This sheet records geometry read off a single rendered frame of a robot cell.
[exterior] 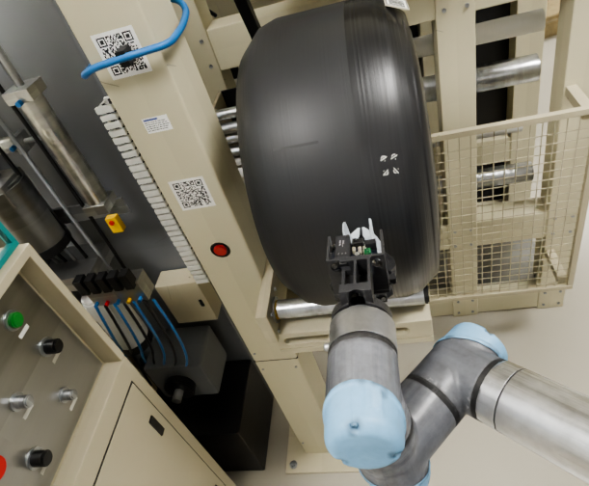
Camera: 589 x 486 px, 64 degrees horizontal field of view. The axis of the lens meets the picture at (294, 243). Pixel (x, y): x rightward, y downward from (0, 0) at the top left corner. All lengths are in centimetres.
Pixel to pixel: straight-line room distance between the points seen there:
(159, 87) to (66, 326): 56
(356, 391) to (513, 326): 172
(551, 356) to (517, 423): 154
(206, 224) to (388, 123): 48
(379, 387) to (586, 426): 19
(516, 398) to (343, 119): 42
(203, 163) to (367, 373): 59
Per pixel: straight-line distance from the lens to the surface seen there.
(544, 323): 217
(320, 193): 71
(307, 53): 78
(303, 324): 111
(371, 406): 45
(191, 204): 100
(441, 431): 57
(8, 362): 103
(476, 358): 58
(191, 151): 93
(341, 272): 59
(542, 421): 54
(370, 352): 49
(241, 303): 120
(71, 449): 115
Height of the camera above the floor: 171
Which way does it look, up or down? 40 degrees down
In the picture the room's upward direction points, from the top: 20 degrees counter-clockwise
